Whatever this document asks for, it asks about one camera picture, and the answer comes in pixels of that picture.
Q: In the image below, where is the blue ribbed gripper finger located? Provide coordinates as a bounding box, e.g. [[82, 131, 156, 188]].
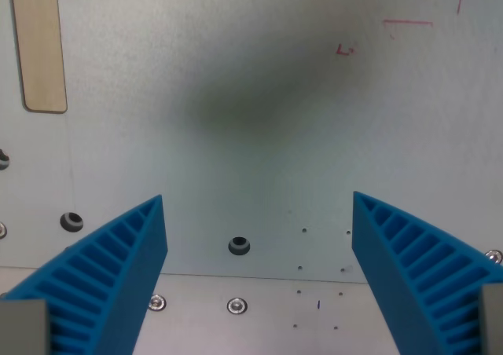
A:
[[351, 191, 503, 355], [0, 194, 169, 355]]

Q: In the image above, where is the light wooden strip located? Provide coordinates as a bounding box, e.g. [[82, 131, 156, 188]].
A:
[[8, 0, 68, 115]]

